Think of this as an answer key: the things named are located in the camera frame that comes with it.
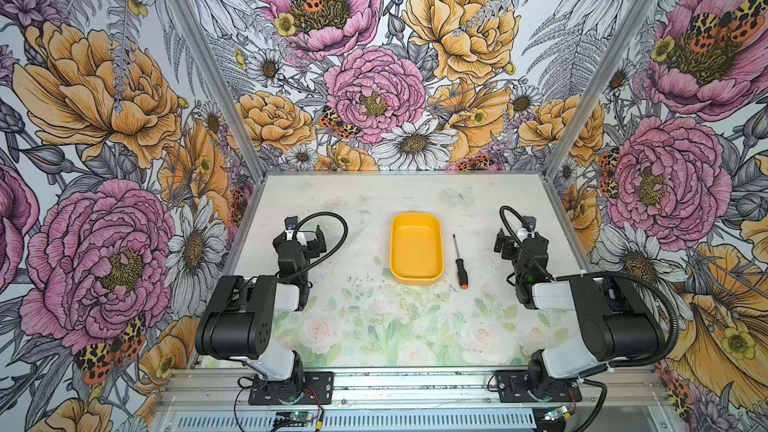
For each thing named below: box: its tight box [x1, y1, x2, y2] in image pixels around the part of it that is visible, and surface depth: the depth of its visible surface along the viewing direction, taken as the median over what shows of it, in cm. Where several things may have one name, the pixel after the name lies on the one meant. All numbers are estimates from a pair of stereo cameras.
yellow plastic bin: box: [389, 212, 445, 286], surface depth 101 cm
